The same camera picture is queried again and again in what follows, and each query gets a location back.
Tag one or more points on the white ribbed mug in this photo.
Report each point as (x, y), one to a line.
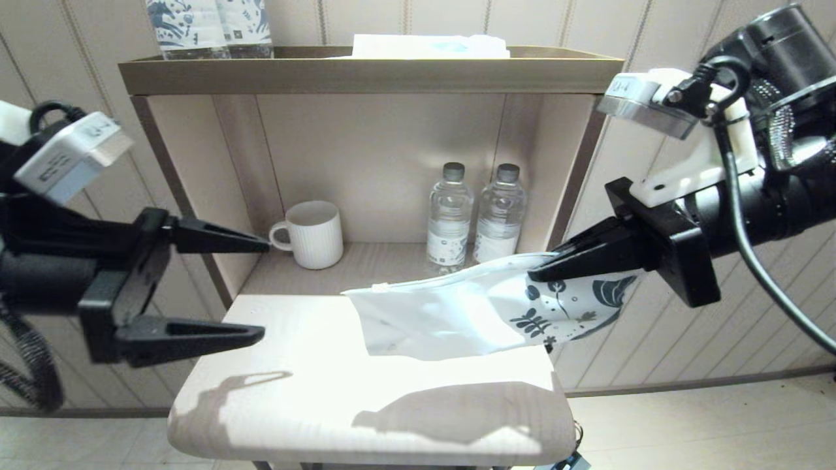
(317, 238)

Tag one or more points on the white blue flat packet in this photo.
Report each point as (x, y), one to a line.
(424, 46)

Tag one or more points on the grey blue floor device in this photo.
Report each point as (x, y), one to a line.
(571, 462)

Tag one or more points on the blue floral print pouch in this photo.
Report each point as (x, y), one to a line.
(251, 26)
(186, 29)

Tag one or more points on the clear plastic water bottle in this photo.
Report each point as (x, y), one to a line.
(499, 219)
(449, 222)

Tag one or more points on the white floral plastic bag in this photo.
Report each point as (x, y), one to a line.
(444, 313)

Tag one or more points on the white right camera bracket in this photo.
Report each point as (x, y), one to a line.
(712, 163)

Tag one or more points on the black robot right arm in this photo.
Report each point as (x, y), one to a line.
(797, 78)

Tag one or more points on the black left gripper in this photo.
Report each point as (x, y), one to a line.
(65, 274)

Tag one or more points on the beige wooden shelf cabinet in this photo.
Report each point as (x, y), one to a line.
(294, 405)

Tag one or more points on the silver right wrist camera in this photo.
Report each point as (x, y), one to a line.
(646, 108)

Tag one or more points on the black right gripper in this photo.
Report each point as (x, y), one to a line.
(686, 235)

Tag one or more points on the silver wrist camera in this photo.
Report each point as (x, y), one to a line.
(646, 108)
(72, 156)

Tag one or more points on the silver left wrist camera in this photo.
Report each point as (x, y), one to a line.
(72, 156)

